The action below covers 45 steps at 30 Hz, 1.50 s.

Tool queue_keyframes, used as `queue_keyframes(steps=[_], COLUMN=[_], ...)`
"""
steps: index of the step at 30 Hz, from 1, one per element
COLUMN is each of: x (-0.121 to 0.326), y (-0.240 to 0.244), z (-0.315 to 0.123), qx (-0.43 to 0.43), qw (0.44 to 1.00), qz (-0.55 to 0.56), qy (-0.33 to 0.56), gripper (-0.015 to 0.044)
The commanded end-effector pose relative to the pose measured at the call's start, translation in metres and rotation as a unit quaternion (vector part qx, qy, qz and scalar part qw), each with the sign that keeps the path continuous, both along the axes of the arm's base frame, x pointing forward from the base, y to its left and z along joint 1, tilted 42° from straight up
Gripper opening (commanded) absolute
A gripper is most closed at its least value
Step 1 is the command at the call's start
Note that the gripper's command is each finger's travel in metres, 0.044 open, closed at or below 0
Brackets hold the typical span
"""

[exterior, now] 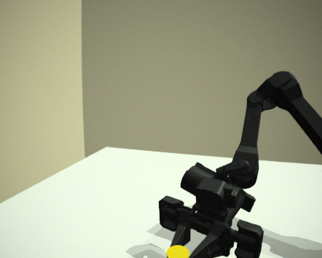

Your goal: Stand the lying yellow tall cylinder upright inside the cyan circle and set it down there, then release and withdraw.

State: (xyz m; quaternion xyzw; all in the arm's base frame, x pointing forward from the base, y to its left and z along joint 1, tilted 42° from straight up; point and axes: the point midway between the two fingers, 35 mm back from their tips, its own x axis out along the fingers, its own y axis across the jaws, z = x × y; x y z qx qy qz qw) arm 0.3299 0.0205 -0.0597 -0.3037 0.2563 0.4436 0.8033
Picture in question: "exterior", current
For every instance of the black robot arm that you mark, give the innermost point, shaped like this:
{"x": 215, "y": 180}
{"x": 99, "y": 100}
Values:
{"x": 218, "y": 191}

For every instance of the yellow cylinder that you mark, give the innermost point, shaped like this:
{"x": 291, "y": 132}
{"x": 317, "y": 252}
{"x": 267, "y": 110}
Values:
{"x": 178, "y": 252}

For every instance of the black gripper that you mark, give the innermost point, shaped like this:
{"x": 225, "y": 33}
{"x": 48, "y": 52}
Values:
{"x": 220, "y": 238}

